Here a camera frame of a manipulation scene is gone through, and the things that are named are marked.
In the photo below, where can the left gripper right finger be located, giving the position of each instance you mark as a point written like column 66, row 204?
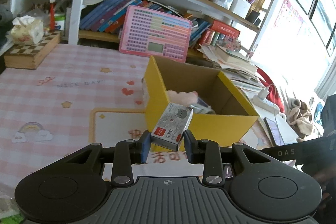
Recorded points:
column 207, row 153

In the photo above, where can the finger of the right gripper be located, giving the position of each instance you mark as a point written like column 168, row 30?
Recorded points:
column 301, row 152

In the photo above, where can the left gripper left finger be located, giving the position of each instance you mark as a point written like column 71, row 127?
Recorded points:
column 128, row 153

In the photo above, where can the staples box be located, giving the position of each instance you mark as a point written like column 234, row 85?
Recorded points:
column 168, row 132

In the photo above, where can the pink plush toy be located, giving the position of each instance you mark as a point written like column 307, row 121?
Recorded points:
column 182, row 98

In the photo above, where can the clear tape roll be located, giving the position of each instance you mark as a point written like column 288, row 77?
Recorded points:
column 200, row 109

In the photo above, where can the smartphone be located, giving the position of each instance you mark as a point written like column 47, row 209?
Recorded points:
column 274, row 132

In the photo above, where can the yellow cardboard box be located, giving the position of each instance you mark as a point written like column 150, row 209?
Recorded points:
column 199, row 103

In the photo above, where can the red bag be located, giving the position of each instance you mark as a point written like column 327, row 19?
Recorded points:
column 273, row 92

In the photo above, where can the stack of papers and books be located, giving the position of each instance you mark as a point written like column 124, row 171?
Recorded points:
column 235, row 66

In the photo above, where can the red books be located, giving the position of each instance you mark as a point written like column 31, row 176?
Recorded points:
column 216, row 31

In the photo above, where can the pink learning tablet board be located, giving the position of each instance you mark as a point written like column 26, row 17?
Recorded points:
column 148, row 32

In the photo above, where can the row of blue books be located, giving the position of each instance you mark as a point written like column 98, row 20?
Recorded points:
column 109, row 12

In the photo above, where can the wooden chess box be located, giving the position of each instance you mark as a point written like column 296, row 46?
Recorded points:
column 31, row 56

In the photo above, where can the tissue pack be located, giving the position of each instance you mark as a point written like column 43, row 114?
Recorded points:
column 27, row 30

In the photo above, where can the red pen toy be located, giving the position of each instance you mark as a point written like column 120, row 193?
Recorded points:
column 52, row 15

